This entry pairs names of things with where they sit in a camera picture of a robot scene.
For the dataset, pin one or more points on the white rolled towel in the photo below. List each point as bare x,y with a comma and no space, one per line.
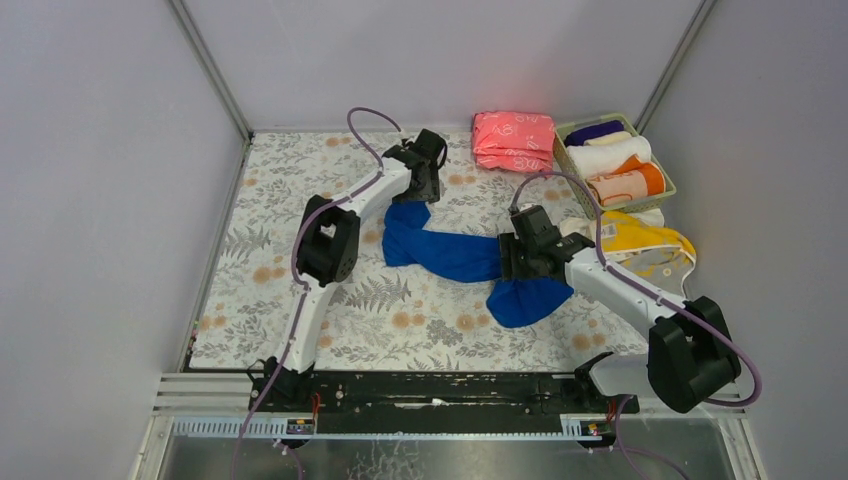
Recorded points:
614,158

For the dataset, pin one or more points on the cream rolled towel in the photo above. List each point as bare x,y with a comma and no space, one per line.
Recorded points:
609,139

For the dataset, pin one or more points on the purple rolled towel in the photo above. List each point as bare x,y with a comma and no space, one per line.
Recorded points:
580,136

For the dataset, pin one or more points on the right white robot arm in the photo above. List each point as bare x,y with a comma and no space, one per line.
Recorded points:
689,358

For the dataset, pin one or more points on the orange cartoon towel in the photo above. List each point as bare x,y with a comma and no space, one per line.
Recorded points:
632,180

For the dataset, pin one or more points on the yellow white crumpled towel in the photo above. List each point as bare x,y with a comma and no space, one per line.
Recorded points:
642,245

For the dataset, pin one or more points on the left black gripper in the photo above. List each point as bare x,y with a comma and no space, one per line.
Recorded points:
419,188

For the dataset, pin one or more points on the floral tablecloth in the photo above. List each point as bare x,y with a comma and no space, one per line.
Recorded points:
381,317

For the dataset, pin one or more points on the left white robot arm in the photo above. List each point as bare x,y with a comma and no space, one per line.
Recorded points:
325,253

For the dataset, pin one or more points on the green plastic basket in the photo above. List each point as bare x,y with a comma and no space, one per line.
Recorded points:
579,186

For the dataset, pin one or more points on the aluminium frame rail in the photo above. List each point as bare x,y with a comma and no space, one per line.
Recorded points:
208,404

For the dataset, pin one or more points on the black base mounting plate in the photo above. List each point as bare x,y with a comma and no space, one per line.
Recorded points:
374,403

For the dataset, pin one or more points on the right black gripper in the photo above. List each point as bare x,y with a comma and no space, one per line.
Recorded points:
515,258

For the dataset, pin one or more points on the pink folded towel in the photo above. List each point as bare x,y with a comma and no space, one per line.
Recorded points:
513,141

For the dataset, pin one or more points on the blue towel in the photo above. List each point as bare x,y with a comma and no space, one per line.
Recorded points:
467,259

